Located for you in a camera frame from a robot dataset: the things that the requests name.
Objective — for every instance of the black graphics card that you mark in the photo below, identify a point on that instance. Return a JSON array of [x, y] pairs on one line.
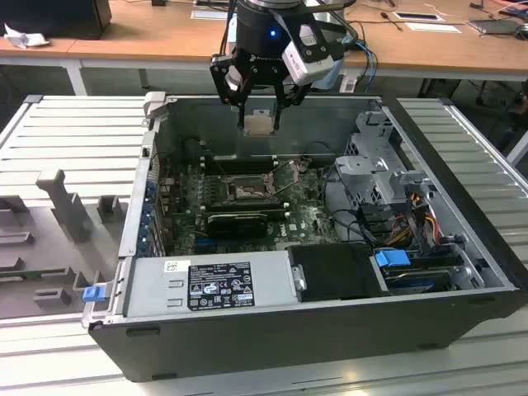
[[235, 227]]

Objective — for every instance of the thin metal locking lever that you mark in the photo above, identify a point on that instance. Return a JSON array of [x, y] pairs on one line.
[[221, 166], [290, 187]]

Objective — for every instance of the green motherboard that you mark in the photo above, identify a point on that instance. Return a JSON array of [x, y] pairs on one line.
[[305, 218]]

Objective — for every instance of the hard disk in blue carrier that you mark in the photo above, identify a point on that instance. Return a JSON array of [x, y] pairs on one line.
[[389, 260]]

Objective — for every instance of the grey notebook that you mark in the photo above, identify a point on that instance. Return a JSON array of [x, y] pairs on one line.
[[493, 26]]

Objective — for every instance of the white paper sheet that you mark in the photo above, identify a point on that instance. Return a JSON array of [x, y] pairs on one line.
[[433, 27]]

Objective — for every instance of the white framed tablet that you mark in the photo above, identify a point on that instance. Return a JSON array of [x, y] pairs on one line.
[[416, 16]]

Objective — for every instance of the black open PC case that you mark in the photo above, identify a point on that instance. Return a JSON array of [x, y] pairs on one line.
[[247, 346]]

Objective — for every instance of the black box on desk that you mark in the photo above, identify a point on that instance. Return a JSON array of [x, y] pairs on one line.
[[53, 18]]

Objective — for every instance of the black plastic bay shroud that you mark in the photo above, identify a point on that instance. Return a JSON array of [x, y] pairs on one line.
[[334, 272]]

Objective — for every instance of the CPU socket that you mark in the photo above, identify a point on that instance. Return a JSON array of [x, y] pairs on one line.
[[247, 189]]

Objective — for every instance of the silver metal drive cage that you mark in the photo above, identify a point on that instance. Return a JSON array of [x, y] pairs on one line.
[[359, 169]]

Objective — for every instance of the wooden desk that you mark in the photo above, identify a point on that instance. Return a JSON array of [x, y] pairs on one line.
[[123, 45]]

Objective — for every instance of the silver CPU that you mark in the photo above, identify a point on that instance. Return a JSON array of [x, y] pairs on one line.
[[259, 123]]

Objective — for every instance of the blue case latch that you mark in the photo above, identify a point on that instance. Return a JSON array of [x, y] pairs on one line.
[[92, 295]]

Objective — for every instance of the blue expansion slot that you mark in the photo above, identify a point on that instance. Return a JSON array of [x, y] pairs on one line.
[[203, 243]]

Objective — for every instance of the grey parts rack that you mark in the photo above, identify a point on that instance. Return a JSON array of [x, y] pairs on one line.
[[49, 247]]

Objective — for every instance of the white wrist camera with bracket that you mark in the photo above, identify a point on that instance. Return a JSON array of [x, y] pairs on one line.
[[317, 57]]

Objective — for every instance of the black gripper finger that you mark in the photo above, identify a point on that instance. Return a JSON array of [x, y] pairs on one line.
[[224, 82], [288, 95]]

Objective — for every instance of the crumpled white paper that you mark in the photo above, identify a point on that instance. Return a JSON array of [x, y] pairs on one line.
[[24, 38]]

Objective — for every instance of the black RAM slot bank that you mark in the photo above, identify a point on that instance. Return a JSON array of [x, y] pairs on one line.
[[247, 165], [276, 210]]

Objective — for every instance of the green RAM stick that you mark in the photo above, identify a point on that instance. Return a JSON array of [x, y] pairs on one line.
[[33, 274]]

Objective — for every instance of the small grey wrist camera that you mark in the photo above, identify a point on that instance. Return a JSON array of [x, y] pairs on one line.
[[234, 78]]

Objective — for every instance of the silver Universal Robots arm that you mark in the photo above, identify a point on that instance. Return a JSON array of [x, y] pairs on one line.
[[272, 2]]

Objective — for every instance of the silver power supply unit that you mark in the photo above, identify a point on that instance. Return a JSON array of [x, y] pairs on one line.
[[152, 288]]

